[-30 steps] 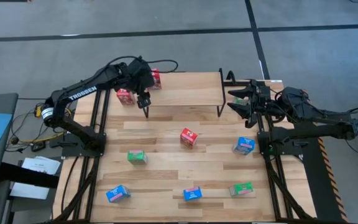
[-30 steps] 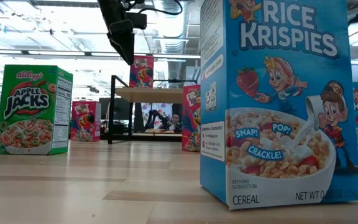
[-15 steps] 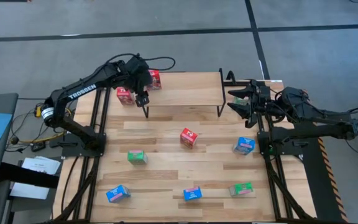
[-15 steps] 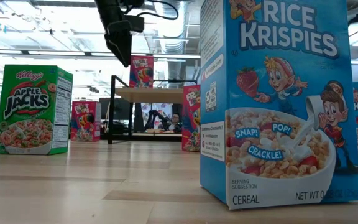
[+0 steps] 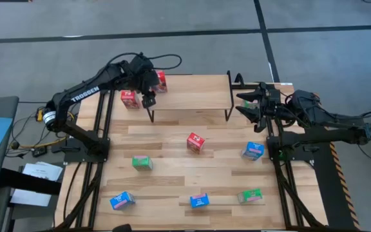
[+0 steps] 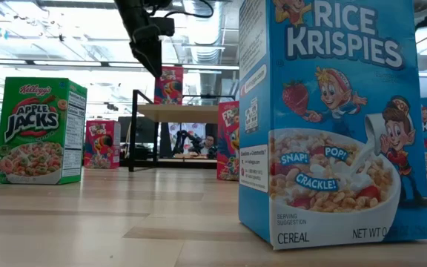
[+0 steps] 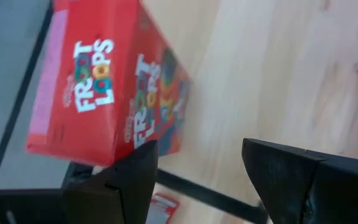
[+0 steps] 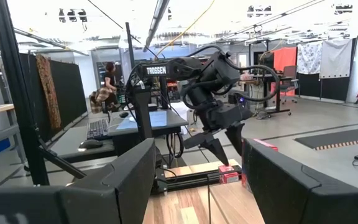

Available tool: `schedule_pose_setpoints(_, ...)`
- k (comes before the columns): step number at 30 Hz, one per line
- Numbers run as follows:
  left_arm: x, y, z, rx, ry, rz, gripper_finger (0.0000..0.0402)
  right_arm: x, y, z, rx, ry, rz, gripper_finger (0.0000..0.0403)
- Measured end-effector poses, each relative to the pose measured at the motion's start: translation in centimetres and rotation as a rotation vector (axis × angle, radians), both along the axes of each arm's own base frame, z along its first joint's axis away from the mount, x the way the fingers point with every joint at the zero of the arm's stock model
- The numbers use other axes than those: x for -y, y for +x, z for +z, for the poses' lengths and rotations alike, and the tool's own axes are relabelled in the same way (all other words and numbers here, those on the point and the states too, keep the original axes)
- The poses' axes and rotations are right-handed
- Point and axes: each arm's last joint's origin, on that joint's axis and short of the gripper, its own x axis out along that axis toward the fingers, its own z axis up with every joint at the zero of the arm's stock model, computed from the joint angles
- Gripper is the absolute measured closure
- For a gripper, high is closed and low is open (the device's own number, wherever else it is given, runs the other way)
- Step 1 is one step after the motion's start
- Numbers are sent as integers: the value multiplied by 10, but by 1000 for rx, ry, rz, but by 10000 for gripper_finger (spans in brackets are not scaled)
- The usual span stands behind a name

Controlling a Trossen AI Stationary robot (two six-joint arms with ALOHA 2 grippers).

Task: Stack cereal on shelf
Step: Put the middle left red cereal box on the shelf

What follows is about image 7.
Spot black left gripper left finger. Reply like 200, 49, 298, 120
0, 139, 158, 224

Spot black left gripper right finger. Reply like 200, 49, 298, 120
242, 138, 358, 224

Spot red Froot Loops cereal box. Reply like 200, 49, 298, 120
146, 192, 180, 224
25, 0, 192, 167

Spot wooden shelf with black legs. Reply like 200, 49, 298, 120
62, 0, 323, 224

